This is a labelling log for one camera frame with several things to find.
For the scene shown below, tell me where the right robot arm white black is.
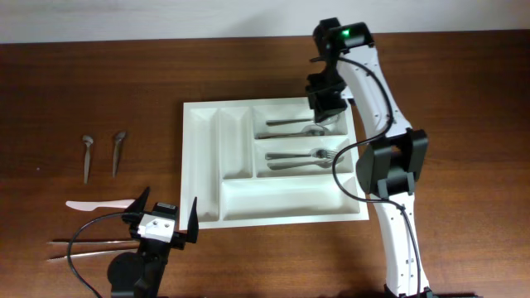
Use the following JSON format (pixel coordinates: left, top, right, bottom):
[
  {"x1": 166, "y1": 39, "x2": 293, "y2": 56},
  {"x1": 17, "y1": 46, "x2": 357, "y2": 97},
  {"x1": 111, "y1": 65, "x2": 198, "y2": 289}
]
[{"x1": 306, "y1": 18, "x2": 434, "y2": 297}]

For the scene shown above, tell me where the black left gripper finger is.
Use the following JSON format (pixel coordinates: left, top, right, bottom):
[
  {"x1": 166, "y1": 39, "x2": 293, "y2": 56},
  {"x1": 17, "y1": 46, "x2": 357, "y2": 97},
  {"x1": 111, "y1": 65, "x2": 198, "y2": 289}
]
[
  {"x1": 186, "y1": 197, "x2": 200, "y2": 243},
  {"x1": 125, "y1": 186, "x2": 151, "y2": 214}
]

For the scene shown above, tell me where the white plastic cutlery tray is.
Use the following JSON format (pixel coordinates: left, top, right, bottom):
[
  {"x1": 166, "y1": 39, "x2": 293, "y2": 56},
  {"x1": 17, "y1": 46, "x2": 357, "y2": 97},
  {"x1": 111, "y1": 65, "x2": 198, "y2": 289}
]
[{"x1": 180, "y1": 98, "x2": 369, "y2": 229}]

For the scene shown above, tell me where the large spoon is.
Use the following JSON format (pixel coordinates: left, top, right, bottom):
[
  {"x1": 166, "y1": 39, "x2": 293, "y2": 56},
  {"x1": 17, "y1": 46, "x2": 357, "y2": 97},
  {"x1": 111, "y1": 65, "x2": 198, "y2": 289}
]
[
  {"x1": 256, "y1": 125, "x2": 331, "y2": 139},
  {"x1": 265, "y1": 115, "x2": 340, "y2": 127}
]

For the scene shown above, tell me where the metal fork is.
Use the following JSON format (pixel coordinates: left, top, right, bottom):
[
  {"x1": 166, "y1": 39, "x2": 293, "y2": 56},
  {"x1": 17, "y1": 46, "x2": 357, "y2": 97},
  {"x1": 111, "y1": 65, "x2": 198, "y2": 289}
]
[
  {"x1": 265, "y1": 148, "x2": 337, "y2": 161},
  {"x1": 267, "y1": 158, "x2": 334, "y2": 171}
]

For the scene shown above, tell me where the small teaspoon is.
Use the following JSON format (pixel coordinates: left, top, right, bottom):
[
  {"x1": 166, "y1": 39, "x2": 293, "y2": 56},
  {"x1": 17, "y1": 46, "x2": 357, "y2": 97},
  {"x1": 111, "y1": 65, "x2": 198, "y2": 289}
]
[
  {"x1": 112, "y1": 131, "x2": 127, "y2": 178},
  {"x1": 82, "y1": 135, "x2": 94, "y2": 185}
]

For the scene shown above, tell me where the pink plastic knife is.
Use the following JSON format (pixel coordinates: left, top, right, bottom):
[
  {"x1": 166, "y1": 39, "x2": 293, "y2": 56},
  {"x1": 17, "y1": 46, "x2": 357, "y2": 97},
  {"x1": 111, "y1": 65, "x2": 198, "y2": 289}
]
[{"x1": 65, "y1": 199, "x2": 134, "y2": 212}]

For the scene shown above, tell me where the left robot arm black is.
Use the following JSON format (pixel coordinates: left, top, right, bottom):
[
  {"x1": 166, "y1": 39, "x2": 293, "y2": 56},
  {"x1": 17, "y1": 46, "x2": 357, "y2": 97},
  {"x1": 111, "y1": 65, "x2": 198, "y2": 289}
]
[{"x1": 107, "y1": 188, "x2": 199, "y2": 297}]

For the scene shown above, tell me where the small teaspoon far left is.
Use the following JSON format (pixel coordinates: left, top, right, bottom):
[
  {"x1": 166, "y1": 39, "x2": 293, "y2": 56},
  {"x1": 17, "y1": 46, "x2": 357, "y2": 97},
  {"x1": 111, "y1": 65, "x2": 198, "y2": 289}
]
[{"x1": 82, "y1": 135, "x2": 94, "y2": 185}]

